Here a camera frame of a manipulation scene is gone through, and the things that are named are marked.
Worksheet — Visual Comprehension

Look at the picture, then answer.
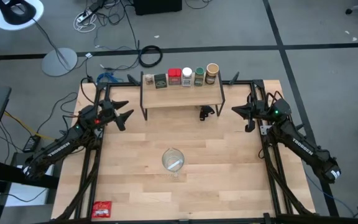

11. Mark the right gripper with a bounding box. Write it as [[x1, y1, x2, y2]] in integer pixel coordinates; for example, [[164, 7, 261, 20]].
[[231, 100, 272, 121]]

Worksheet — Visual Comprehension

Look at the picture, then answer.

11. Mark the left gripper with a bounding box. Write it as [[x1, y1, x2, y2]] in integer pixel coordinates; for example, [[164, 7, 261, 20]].
[[96, 99, 135, 124]]

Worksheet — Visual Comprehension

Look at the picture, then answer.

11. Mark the furikake seasoning jar tan lid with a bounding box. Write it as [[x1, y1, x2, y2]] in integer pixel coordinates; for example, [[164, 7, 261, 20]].
[[204, 63, 220, 85]]

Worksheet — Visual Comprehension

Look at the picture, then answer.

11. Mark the black pepper dark green tin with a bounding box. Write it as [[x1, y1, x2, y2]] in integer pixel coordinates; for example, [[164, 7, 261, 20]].
[[153, 73, 168, 90]]

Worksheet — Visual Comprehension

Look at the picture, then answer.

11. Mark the oregano jar green lid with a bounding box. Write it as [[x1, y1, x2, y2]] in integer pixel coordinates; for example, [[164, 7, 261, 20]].
[[193, 67, 205, 87]]

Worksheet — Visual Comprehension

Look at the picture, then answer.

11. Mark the wooden shelf black metal frame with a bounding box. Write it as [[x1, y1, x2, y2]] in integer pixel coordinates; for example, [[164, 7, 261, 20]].
[[139, 70, 226, 121]]

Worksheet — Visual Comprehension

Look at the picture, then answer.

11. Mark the smoked paprika red tin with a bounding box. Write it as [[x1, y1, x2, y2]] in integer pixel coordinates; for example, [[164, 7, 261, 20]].
[[167, 68, 183, 86]]

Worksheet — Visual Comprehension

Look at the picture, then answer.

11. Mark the bagel seasoning jar white lid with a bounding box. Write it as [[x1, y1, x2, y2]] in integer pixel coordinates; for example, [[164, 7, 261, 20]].
[[181, 67, 193, 88]]

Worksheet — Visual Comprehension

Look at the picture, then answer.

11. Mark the clear glass mug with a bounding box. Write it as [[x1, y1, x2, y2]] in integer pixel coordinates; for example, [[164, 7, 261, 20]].
[[161, 147, 186, 180]]

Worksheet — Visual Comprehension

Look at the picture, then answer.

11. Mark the floor lamp grey round base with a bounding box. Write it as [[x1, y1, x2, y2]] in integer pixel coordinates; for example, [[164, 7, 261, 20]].
[[0, 0, 78, 77]]

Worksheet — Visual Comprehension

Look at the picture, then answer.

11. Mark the black power adapter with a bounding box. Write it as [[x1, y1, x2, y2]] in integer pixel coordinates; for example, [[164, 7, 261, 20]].
[[22, 134, 42, 154]]

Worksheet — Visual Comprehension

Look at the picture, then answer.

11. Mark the white power strip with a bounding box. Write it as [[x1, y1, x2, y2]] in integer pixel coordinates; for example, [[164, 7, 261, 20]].
[[76, 8, 93, 23]]

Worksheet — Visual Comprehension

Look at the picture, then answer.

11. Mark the red snack packet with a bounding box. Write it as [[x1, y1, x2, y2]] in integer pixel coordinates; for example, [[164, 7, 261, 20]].
[[91, 200, 113, 218]]

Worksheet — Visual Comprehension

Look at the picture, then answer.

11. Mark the black box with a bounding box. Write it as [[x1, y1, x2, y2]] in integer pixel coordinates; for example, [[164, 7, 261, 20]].
[[134, 0, 183, 16]]

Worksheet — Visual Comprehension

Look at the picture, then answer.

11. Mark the grey side cabinet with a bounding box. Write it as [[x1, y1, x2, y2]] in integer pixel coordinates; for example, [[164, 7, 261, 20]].
[[0, 151, 65, 224]]

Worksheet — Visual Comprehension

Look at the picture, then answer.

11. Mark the white flat panel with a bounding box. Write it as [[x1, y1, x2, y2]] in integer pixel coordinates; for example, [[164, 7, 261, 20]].
[[4, 164, 55, 207]]

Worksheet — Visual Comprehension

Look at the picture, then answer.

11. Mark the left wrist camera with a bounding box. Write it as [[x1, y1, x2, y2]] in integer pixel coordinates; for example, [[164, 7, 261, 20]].
[[115, 114, 126, 132]]

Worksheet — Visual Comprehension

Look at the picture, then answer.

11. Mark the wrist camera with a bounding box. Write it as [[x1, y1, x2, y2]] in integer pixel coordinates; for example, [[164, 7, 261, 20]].
[[115, 114, 126, 132], [245, 118, 256, 133]]

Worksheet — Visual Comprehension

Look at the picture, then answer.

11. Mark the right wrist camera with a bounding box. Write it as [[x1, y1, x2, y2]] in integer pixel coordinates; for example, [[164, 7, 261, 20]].
[[245, 118, 256, 133]]

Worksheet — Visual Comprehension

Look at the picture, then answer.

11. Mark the black aluminium table frame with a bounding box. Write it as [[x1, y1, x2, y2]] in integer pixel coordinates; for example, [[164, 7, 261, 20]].
[[53, 79, 316, 224]]

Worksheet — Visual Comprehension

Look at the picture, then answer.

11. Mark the blue cable bundle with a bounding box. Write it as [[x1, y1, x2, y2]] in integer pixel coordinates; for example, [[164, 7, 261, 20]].
[[96, 72, 119, 83]]

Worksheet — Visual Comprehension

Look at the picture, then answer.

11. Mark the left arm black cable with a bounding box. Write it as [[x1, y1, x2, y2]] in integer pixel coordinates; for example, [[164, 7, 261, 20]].
[[80, 77, 101, 105]]

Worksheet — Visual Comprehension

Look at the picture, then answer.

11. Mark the coiled black cable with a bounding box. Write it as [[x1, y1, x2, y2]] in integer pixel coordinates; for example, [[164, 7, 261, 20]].
[[137, 45, 163, 68]]

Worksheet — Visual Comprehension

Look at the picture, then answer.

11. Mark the white cable coil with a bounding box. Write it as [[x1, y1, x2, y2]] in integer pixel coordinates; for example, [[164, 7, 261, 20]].
[[73, 12, 98, 34]]

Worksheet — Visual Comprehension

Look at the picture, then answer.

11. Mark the yellow cable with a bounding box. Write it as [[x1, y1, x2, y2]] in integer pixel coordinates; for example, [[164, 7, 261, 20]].
[[4, 110, 55, 141]]

